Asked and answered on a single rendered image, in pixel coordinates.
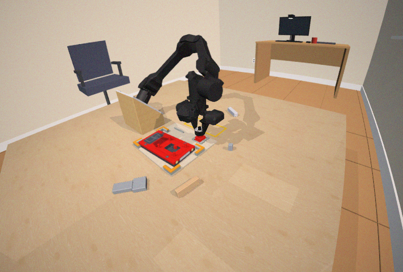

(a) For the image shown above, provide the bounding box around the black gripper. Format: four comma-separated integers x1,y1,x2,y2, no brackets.
176,94,224,134

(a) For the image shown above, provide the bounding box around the black wheel with grey hub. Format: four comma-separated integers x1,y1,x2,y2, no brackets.
194,127,205,136

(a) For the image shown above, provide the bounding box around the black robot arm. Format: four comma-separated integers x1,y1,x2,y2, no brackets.
136,34,224,123

